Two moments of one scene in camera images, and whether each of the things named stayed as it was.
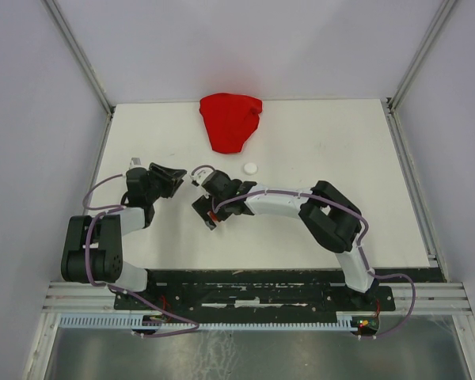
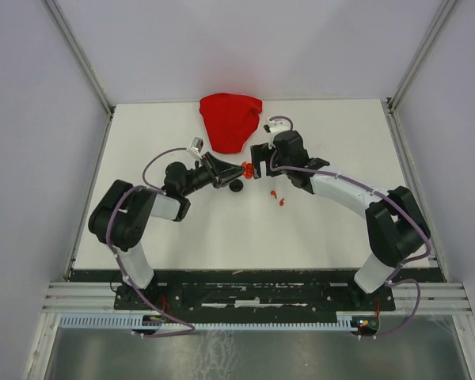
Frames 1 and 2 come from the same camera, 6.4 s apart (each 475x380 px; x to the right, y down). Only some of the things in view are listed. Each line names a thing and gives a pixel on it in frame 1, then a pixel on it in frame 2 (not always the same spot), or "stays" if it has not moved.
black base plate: x=253 y=290 stays
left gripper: x=166 y=175 -> x=214 y=166
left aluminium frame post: x=62 y=23 stays
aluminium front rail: x=430 y=298 stays
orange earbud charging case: x=214 y=217 -> x=248 y=169
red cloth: x=229 y=119 stays
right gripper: x=202 y=206 -> x=259 y=153
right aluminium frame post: x=425 y=44 stays
